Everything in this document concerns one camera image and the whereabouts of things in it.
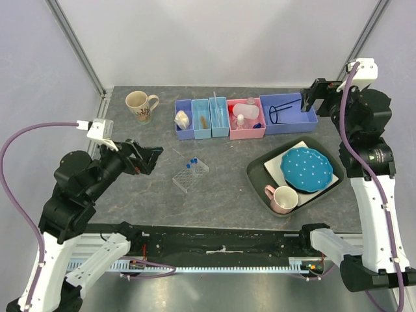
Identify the light blue bin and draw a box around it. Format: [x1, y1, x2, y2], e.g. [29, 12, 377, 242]
[209, 96, 229, 137]
[192, 99, 211, 140]

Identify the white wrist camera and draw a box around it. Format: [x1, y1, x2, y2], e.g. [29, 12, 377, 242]
[77, 118, 119, 151]
[345, 58, 378, 91]

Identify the brown test tube brush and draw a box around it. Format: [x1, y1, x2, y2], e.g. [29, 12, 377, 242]
[192, 99, 208, 130]

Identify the dark green tray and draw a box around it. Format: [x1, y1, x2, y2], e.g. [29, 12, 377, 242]
[246, 136, 345, 218]

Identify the black metal ring stand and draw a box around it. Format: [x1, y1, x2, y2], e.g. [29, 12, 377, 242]
[268, 98, 302, 125]

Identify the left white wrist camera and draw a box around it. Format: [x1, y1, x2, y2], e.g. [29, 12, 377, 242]
[77, 118, 119, 151]

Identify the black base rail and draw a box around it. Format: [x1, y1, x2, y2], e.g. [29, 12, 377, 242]
[81, 222, 335, 269]

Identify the blue dotted plate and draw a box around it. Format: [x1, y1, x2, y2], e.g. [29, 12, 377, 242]
[280, 147, 333, 193]

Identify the pink bin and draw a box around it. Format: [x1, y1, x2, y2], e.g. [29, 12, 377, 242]
[226, 97, 266, 140]

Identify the glass dropper bottle white bulb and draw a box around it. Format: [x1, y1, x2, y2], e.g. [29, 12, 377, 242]
[235, 114, 249, 130]

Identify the pink mug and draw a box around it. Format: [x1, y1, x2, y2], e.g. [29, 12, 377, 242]
[265, 185, 298, 215]

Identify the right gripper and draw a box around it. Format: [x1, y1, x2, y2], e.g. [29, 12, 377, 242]
[302, 77, 368, 141]

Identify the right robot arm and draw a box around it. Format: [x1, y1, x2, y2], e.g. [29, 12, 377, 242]
[297, 78, 415, 292]

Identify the large purple bin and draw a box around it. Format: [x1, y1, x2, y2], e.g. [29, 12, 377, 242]
[259, 93, 318, 135]

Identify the right light blue bin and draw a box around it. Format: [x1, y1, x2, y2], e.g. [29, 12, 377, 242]
[209, 96, 229, 137]

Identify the left light blue bin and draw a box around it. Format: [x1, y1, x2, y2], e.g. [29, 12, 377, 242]
[192, 99, 211, 140]

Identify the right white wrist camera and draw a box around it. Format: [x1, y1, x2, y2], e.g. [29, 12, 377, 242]
[345, 58, 378, 91]

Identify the small purple bin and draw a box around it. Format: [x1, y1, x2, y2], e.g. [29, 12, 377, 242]
[175, 99, 194, 140]

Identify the beige patterned mug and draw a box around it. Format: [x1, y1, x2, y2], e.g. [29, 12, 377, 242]
[125, 91, 160, 125]

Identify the clear test tube rack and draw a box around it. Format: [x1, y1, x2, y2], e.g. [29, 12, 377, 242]
[172, 157, 209, 194]

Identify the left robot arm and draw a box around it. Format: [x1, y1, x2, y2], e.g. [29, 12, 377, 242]
[6, 139, 163, 311]

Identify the red cap wash bottle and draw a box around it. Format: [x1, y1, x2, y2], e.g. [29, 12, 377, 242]
[228, 103, 260, 120]

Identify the bag of white gloves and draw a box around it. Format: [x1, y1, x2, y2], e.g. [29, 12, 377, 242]
[174, 110, 190, 130]

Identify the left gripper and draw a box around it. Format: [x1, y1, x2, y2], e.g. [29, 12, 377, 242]
[86, 136, 164, 202]

